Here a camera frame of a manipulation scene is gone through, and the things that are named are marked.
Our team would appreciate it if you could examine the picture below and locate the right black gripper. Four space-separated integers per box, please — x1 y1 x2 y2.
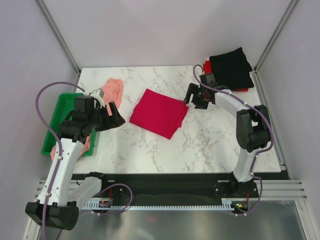
182 83 209 110

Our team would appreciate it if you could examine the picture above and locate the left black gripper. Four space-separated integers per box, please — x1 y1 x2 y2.
87 101 125 132

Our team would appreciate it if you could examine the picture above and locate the salmon pink t shirt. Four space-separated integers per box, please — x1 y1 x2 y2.
50 78 124 162

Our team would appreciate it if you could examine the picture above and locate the magenta polo shirt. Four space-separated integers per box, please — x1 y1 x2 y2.
129 89 189 140

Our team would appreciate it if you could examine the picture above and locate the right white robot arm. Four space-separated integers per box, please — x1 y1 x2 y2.
183 73 274 197

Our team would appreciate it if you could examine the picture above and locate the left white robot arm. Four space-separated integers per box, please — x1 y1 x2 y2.
25 95 125 231

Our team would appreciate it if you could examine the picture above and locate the folded red t shirt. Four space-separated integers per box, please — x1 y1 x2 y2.
203 60 249 92

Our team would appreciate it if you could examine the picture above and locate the folded black t shirt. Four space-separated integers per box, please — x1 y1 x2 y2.
209 47 254 91

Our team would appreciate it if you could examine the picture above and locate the green plastic tray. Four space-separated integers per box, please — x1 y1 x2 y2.
41 93 97 157

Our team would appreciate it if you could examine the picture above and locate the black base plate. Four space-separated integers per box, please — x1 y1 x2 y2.
69 172 291 207

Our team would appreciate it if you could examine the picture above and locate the white slotted cable duct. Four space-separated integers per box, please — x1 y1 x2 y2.
82 199 234 211

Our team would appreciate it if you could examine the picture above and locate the left aluminium frame post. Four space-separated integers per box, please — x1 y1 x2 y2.
34 0 82 75

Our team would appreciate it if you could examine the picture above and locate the aluminium frame post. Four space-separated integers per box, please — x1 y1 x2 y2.
253 0 300 72
34 0 82 75

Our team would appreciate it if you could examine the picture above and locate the front aluminium rail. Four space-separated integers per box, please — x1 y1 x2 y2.
35 180 307 201

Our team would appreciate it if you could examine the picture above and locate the right aluminium frame post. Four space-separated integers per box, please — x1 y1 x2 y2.
253 0 300 72

